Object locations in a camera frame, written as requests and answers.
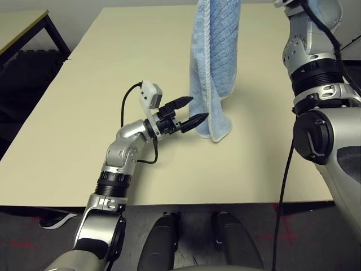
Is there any light blue terry towel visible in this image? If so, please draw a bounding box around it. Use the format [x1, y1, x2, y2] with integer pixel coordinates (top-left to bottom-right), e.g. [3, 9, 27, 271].
[188, 0, 242, 143]

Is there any grey robot right leg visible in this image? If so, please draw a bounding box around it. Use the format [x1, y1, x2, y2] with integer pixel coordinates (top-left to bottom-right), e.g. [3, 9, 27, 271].
[213, 211, 265, 271]

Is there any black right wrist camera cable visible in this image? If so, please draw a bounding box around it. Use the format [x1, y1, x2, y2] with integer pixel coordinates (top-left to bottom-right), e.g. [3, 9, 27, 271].
[272, 0, 361, 271]

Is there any black left wrist camera cable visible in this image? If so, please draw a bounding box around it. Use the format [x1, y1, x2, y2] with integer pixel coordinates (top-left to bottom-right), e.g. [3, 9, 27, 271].
[120, 81, 159, 164]

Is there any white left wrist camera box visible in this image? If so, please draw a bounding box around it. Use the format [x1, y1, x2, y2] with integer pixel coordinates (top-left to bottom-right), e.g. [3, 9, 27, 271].
[139, 80, 164, 133]

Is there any grey robot torso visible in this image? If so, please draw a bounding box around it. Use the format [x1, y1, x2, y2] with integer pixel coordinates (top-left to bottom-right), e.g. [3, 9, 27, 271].
[169, 262, 235, 271]

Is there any beige side table black frame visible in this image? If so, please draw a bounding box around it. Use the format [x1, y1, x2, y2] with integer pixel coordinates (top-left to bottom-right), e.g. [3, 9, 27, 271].
[0, 9, 71, 62]

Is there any black stand bar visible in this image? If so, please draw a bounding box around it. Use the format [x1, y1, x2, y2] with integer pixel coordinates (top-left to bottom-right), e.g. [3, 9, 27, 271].
[340, 35, 361, 51]

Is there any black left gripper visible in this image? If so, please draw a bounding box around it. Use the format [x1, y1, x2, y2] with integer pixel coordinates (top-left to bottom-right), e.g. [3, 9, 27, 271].
[153, 95, 209, 136]

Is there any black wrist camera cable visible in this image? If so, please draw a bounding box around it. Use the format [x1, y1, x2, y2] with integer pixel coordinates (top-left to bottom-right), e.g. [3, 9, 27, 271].
[272, 0, 361, 271]
[120, 81, 159, 164]

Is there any black foam floor mat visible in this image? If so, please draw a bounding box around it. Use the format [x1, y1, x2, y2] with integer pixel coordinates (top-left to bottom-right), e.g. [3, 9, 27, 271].
[0, 49, 70, 160]
[342, 59, 361, 97]

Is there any black and white sneaker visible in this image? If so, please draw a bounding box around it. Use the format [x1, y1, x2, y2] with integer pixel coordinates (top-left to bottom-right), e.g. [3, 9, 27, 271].
[39, 213, 78, 229]

